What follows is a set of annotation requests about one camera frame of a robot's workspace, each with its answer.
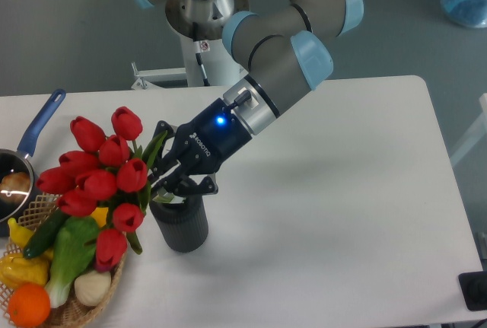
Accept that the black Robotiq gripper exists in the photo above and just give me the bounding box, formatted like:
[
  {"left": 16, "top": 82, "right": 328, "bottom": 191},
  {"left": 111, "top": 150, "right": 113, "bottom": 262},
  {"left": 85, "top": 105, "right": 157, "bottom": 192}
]
[{"left": 150, "top": 98, "right": 252, "bottom": 199}]

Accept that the red tulip bouquet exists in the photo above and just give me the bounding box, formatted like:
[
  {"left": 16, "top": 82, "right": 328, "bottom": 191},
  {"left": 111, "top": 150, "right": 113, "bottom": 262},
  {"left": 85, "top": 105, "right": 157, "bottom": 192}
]
[{"left": 36, "top": 107, "right": 153, "bottom": 268}]

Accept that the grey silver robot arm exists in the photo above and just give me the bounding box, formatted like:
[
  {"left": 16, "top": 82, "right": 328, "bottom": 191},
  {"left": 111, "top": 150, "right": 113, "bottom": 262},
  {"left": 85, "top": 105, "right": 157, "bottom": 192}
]
[{"left": 136, "top": 0, "right": 364, "bottom": 197}]

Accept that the dark grey ribbed vase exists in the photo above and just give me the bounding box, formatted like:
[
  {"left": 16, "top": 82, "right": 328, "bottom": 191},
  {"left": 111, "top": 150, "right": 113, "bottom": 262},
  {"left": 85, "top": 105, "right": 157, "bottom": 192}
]
[{"left": 149, "top": 196, "right": 208, "bottom": 253}]

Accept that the yellow squash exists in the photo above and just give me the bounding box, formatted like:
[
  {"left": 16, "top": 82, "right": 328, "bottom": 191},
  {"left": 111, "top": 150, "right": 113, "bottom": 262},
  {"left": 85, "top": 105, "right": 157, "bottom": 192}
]
[{"left": 90, "top": 207, "right": 109, "bottom": 228}]

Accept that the green bok choy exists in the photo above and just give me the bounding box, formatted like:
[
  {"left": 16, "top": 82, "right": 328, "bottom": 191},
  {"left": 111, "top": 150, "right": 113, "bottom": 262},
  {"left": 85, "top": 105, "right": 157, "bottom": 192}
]
[{"left": 45, "top": 216, "right": 100, "bottom": 309}]

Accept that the purple red onion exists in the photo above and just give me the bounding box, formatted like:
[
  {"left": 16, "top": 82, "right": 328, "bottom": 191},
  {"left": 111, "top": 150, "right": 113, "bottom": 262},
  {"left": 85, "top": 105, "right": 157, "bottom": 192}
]
[{"left": 94, "top": 263, "right": 111, "bottom": 272}]

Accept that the green cucumber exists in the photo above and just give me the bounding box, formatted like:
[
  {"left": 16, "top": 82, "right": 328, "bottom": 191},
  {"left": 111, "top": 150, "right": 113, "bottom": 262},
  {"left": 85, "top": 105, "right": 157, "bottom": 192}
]
[{"left": 23, "top": 209, "right": 70, "bottom": 260}]

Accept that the white garlic bulb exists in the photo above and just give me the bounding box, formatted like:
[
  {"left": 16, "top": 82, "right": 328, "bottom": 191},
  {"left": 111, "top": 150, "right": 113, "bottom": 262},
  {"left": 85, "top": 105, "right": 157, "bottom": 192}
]
[{"left": 74, "top": 270, "right": 112, "bottom": 307}]

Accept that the brown bread roll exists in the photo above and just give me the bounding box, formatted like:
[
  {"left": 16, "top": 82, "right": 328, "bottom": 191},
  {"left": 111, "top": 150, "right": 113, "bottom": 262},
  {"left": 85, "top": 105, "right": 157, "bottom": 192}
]
[{"left": 1, "top": 172, "right": 30, "bottom": 205}]

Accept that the yellow banana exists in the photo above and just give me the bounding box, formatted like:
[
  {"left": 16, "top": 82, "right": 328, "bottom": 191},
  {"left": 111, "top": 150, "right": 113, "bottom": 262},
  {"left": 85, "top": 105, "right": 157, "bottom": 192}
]
[{"left": 8, "top": 218, "right": 34, "bottom": 248}]

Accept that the yellow bumpy gourd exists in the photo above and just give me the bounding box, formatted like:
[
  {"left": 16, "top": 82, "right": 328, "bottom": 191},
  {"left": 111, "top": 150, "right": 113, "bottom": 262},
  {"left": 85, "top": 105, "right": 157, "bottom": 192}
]
[{"left": 1, "top": 253, "right": 50, "bottom": 290}]

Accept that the orange fruit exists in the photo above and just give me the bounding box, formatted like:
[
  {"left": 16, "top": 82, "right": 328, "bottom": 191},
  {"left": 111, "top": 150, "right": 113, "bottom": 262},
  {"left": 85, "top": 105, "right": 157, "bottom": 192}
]
[{"left": 7, "top": 283, "right": 51, "bottom": 327}]

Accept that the black device at edge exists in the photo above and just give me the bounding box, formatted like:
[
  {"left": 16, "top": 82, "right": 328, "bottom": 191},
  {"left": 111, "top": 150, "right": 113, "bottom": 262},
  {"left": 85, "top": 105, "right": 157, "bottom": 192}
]
[{"left": 458, "top": 271, "right": 487, "bottom": 311}]

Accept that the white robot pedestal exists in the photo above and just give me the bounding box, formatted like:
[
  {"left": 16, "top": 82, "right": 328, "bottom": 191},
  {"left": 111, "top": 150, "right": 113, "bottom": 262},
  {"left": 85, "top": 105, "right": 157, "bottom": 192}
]
[{"left": 132, "top": 0, "right": 249, "bottom": 89}]

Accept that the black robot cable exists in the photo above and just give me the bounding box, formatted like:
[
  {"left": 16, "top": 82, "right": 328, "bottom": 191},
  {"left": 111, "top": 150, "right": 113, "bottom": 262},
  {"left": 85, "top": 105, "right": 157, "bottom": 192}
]
[{"left": 191, "top": 22, "right": 211, "bottom": 88}]

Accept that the blue handled saucepan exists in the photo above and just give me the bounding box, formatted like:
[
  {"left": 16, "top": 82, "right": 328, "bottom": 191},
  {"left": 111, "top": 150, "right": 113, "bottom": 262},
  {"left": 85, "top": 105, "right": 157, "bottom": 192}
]
[{"left": 1, "top": 89, "right": 66, "bottom": 237}]

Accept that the white frame at right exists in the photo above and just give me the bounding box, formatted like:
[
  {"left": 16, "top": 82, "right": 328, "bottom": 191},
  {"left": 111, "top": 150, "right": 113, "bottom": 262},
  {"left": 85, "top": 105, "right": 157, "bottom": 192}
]
[{"left": 450, "top": 93, "right": 486, "bottom": 167}]

